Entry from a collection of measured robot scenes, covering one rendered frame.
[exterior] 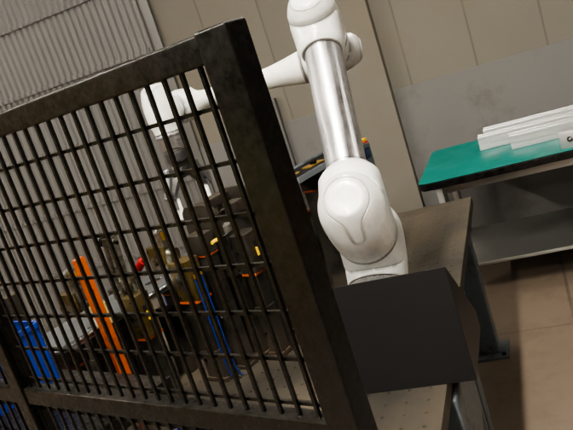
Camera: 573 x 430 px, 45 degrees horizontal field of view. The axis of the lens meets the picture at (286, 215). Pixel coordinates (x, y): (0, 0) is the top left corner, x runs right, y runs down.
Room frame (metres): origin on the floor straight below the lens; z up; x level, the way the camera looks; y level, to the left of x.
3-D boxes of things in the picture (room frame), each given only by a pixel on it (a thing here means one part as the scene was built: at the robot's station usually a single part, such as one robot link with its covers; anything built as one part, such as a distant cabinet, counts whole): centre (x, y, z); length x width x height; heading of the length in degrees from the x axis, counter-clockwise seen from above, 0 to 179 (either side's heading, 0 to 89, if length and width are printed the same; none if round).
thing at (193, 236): (1.89, 0.25, 0.91); 0.07 x 0.05 x 0.42; 49
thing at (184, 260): (1.84, 0.30, 0.88); 0.11 x 0.07 x 0.37; 49
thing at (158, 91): (2.21, 0.27, 1.47); 0.13 x 0.11 x 0.16; 167
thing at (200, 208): (1.99, 0.18, 0.95); 0.18 x 0.13 x 0.49; 139
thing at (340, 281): (2.15, -0.13, 0.92); 0.10 x 0.08 x 0.45; 139
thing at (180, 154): (2.20, 0.27, 1.29); 0.08 x 0.07 x 0.09; 139
